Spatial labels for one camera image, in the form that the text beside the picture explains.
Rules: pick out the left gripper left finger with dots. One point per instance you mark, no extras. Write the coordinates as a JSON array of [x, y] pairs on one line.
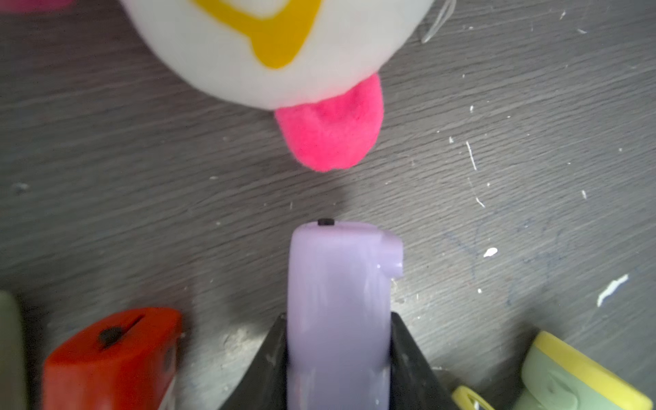
[[264, 384]]

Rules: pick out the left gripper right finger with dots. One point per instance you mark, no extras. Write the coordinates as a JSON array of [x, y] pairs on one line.
[[414, 385]]

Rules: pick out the red flashlight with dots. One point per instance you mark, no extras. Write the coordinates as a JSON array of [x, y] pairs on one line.
[[125, 361]]

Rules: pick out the light green flashlight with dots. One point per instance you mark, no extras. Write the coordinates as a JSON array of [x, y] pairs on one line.
[[557, 376], [14, 391]]

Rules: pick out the white plush yellow glasses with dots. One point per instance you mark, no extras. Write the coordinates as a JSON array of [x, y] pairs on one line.
[[314, 64]]

